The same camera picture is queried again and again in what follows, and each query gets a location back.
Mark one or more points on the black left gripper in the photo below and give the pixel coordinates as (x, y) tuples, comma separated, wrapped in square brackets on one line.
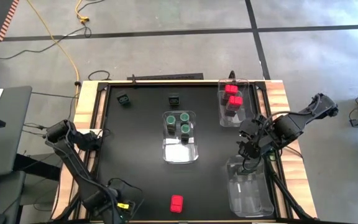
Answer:
[(115, 208)]

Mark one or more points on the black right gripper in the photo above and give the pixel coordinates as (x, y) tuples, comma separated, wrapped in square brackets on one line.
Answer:
[(253, 140)]

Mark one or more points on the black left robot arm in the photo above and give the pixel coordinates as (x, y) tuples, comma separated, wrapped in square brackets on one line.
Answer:
[(73, 165)]

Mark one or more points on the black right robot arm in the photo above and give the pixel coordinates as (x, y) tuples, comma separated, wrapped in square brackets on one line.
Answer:
[(297, 123)]

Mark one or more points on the clear plastic bin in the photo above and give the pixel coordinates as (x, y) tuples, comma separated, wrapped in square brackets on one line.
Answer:
[(233, 123), (180, 152), (249, 193)]

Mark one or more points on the black power strip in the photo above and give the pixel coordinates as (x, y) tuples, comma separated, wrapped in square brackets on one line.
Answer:
[(166, 76)]

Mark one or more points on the grey desk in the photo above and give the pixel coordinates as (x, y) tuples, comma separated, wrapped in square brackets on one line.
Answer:
[(14, 140)]

